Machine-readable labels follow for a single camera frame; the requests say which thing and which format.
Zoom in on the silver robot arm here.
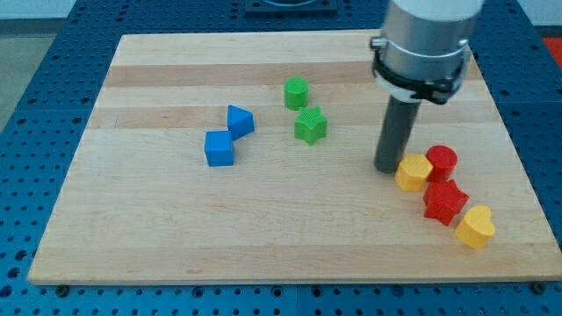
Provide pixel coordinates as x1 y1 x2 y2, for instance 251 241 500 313
371 0 484 104

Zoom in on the green star block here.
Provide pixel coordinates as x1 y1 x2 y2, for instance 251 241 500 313
294 106 328 145

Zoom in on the red star block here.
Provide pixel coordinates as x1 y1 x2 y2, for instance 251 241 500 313
422 180 469 226

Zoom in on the blue triangle block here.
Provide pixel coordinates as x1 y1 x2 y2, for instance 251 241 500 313
227 104 255 140

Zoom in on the blue cube block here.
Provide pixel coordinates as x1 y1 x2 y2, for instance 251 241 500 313
204 131 234 167

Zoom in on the green cylinder block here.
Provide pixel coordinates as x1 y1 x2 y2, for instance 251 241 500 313
284 76 309 111

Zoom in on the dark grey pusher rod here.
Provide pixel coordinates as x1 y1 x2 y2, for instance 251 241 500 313
373 96 421 174

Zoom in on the yellow hexagon block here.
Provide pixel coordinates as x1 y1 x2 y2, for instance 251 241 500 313
394 154 433 192

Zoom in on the wooden board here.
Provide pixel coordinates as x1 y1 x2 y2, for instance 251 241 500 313
27 30 561 285

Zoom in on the red cylinder block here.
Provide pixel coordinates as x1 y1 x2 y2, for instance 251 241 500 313
426 145 458 183

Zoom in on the yellow heart block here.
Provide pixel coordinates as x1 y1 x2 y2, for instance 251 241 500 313
455 205 495 249

